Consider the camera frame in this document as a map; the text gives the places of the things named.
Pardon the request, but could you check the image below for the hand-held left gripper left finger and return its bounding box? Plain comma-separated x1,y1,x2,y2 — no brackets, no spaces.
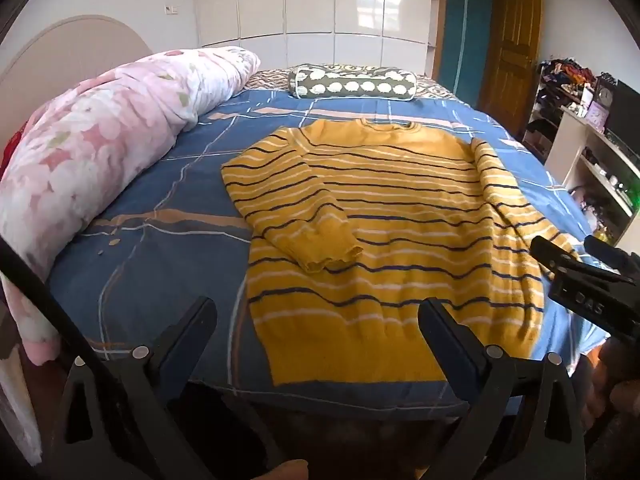
52,296,219,480

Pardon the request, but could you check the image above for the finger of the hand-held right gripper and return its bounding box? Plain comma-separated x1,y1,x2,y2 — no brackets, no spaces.
584,234,640,276
530,235,601,282

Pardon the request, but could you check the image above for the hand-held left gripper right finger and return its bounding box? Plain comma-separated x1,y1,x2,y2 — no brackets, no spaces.
417,297,586,480

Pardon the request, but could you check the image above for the yellow striped sweater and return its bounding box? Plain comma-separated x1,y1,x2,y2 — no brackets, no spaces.
221,117,581,387

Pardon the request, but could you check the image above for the white shelf unit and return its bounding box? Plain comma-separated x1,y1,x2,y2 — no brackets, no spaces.
544,106,640,247

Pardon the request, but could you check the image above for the blue patterned bed sheet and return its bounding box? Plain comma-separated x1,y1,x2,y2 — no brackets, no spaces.
47,87,608,418

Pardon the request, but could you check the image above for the black monitor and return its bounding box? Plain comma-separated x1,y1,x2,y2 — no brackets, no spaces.
604,79,640,137

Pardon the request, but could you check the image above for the small table clock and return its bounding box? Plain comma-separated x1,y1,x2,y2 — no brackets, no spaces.
596,74,620,113

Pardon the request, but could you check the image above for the pink floral duvet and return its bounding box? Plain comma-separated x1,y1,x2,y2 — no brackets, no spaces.
0,46,262,365

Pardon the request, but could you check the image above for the wooden door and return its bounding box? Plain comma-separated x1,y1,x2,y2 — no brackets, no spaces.
477,0,544,122

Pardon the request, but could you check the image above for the teal glass door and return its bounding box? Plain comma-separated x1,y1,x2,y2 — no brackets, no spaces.
435,0,497,107

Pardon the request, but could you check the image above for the geometric patterned bed cover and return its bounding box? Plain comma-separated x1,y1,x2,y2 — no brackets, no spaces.
246,64,453,101

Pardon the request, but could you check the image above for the grey sheep print bolster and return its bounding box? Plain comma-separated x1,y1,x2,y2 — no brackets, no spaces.
288,64,417,102

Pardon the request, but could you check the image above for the beige headboard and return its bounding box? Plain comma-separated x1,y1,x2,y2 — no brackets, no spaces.
0,15,154,128

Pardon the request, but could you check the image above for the white glossy wardrobe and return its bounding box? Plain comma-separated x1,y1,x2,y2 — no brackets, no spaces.
192,0,442,81

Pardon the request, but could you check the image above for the black cable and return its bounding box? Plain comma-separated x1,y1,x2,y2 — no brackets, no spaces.
0,237,132,406

